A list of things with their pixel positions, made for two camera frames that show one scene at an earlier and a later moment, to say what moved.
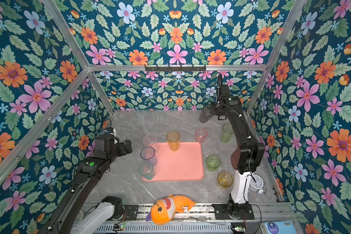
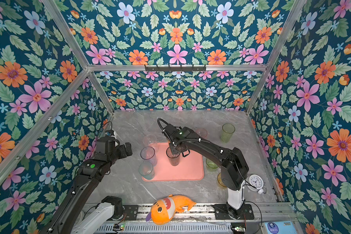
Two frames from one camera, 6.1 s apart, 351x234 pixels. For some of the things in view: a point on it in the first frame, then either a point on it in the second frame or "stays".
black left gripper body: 119,150 stays
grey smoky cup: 205,115 → 173,159
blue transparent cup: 147,154 stays
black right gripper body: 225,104 → 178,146
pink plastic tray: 186,164 stays
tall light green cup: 226,133 stays
